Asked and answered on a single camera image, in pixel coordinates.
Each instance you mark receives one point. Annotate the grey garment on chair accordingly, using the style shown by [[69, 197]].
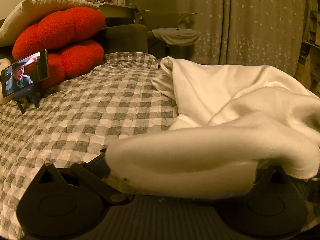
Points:
[[176, 36]]

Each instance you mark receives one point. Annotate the red knitted cushion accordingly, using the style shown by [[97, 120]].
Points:
[[66, 35]]

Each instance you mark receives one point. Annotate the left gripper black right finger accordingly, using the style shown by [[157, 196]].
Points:
[[272, 182]]

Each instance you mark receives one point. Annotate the wooden shelf unit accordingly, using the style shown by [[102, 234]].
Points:
[[307, 72]]

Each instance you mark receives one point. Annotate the grey checkered bed quilt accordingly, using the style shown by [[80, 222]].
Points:
[[76, 120]]

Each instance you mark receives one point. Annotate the black phone stand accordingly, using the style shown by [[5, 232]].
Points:
[[29, 93]]

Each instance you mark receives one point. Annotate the smartphone playing video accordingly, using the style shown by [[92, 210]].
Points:
[[29, 71]]

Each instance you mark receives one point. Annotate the grey office chair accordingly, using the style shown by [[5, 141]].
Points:
[[156, 14]]

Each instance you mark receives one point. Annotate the white flower plush cushion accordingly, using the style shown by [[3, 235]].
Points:
[[6, 67]]

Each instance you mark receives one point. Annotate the white desk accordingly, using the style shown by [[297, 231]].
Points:
[[111, 10]]

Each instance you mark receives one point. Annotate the white Pooh t-shirt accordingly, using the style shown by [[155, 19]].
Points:
[[231, 120]]

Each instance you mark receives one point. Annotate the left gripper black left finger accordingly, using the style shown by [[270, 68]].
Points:
[[91, 174]]

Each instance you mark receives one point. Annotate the beige pillow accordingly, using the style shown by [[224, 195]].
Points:
[[27, 12]]

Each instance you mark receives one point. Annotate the grey star curtain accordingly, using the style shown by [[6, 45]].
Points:
[[247, 32]]

